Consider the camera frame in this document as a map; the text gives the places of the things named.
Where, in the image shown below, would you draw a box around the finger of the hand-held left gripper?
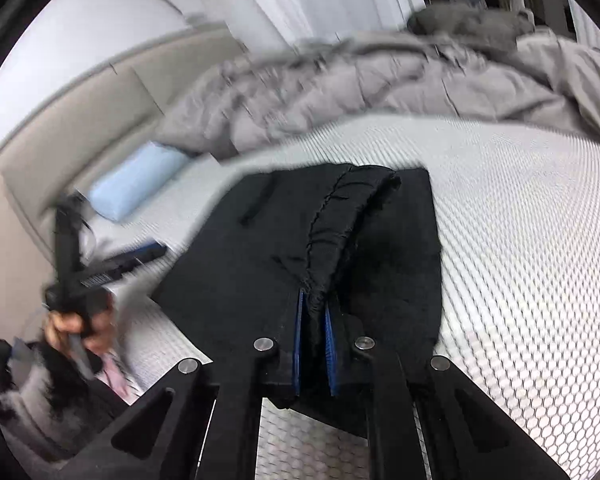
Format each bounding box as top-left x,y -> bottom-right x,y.
52,200 -> 84,283
100,241 -> 169,281

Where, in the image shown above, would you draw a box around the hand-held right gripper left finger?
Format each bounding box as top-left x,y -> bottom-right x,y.
70,290 -> 305,480

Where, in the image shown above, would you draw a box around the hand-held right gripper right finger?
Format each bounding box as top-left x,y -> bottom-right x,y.
325,307 -> 571,480

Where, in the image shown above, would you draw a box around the black pants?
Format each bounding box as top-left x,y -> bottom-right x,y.
150,162 -> 443,441

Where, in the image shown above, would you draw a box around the person's left hand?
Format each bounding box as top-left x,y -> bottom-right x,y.
44,300 -> 117,358

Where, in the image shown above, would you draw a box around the light blue pillow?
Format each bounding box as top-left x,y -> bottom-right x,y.
87,142 -> 191,223

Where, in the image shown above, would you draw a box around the pink cloth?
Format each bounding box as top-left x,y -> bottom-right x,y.
102,352 -> 132,397

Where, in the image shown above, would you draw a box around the beige upholstered headboard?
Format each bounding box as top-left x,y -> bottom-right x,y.
0,25 -> 251,291

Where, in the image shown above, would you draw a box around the grey duvet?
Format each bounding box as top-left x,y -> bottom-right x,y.
155,2 -> 600,161

